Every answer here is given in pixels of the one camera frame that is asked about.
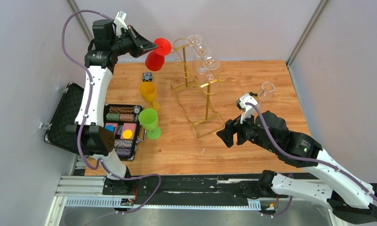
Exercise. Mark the yellow round chip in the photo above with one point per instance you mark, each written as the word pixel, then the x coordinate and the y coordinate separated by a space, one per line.
pixel 127 134

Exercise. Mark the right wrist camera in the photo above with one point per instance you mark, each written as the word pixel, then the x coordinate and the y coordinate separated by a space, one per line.
pixel 248 110

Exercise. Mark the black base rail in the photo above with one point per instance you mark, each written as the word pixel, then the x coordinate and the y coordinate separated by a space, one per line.
pixel 185 192

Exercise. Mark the clear wine glass front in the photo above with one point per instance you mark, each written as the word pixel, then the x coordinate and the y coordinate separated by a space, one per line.
pixel 264 94

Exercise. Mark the blue round chip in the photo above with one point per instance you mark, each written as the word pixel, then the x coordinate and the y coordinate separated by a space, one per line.
pixel 110 128

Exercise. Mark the gold wire glass rack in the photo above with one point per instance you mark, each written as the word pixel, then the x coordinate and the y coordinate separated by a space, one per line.
pixel 194 95

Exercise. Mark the red wine glass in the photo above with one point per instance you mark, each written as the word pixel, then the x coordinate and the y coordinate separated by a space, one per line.
pixel 156 58

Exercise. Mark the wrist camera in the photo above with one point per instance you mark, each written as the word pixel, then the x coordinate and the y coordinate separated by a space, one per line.
pixel 119 21
pixel 248 110

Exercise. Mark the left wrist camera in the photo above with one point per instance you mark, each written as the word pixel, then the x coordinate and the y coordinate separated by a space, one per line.
pixel 119 21

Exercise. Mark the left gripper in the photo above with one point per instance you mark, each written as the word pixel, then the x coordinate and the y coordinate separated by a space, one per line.
pixel 140 46

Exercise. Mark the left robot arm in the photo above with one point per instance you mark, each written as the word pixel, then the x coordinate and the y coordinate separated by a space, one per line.
pixel 95 144

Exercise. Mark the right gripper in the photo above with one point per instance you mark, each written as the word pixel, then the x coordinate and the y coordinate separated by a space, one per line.
pixel 231 127

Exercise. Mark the green wine glass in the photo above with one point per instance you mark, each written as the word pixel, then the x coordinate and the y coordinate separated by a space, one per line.
pixel 148 118

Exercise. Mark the clear dealer button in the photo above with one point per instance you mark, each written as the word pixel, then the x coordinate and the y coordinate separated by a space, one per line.
pixel 118 130

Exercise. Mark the black poker chip case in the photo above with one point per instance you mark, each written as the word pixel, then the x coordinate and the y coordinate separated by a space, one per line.
pixel 114 114

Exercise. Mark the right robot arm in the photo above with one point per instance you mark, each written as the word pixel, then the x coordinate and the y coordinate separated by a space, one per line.
pixel 348 197

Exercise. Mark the clear wine glass rearmost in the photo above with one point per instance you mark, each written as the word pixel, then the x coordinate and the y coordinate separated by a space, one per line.
pixel 194 40

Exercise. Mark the orange wine glass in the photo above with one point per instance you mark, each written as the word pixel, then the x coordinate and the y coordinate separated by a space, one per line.
pixel 148 92

